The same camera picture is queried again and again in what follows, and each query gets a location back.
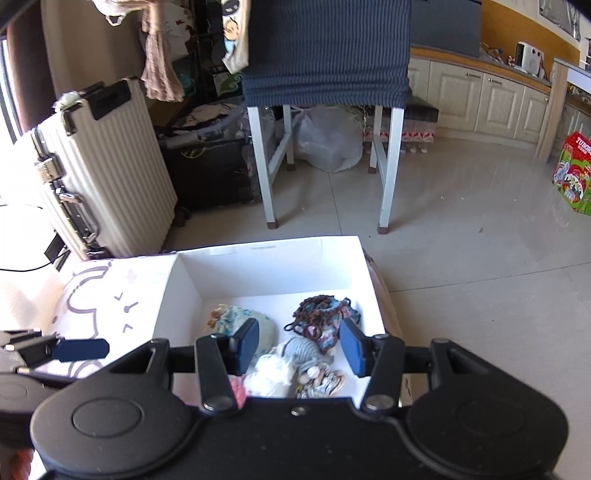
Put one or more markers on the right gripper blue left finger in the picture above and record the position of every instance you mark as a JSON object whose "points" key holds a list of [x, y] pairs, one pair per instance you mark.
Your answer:
{"points": [[218, 356]]}

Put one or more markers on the cream kitchen cabinets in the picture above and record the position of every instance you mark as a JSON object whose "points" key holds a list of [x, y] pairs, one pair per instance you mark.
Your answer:
{"points": [[480, 100]]}

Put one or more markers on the white table with dark cloth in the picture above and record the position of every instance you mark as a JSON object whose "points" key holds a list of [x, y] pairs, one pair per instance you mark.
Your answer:
{"points": [[307, 53]]}

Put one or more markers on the pink crochet doll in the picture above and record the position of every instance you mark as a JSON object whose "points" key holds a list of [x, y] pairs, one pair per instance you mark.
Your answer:
{"points": [[238, 390]]}

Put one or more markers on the white cardboard box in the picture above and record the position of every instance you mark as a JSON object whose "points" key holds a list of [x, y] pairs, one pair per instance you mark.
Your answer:
{"points": [[269, 277]]}

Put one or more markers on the white fluffy scrunchie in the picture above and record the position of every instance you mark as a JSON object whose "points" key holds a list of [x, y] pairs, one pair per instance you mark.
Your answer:
{"points": [[271, 377]]}

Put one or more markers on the red green cardboard box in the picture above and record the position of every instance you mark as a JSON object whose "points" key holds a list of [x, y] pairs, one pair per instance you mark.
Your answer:
{"points": [[573, 173]]}

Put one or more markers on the white kitchen appliance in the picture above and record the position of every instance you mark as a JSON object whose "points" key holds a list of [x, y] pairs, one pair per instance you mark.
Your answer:
{"points": [[528, 59]]}

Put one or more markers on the blue floral drawstring pouch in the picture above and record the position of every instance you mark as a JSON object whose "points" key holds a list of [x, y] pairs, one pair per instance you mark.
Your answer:
{"points": [[227, 319]]}

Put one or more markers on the cartoon tote bag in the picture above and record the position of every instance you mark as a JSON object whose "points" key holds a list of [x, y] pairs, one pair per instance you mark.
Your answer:
{"points": [[235, 26]]}

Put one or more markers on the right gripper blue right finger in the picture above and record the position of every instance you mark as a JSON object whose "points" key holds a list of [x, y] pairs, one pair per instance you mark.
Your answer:
{"points": [[381, 358]]}

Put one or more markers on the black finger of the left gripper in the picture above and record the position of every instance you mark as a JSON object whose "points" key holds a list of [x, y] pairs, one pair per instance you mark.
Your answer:
{"points": [[26, 349]]}

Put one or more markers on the pink hanging scarf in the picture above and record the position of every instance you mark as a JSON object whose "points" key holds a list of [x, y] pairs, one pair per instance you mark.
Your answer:
{"points": [[160, 81]]}

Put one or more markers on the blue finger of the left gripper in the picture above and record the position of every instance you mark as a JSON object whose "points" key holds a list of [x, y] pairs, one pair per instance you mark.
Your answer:
{"points": [[79, 350]]}

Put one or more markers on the cream ribbed suitcase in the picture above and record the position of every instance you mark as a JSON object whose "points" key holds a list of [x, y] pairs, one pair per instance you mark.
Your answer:
{"points": [[96, 169]]}

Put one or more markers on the white plastic bag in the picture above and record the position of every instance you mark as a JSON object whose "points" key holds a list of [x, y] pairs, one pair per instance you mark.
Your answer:
{"points": [[329, 137]]}

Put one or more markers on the wooden table leg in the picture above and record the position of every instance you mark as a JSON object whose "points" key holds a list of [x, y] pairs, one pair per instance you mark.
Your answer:
{"points": [[554, 110]]}

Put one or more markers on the white cartoon bed sheet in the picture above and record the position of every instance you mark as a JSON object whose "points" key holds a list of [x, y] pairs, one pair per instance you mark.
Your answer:
{"points": [[107, 299]]}

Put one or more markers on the grey-blue crochet toy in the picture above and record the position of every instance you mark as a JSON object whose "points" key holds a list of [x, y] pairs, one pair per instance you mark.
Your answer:
{"points": [[302, 352]]}

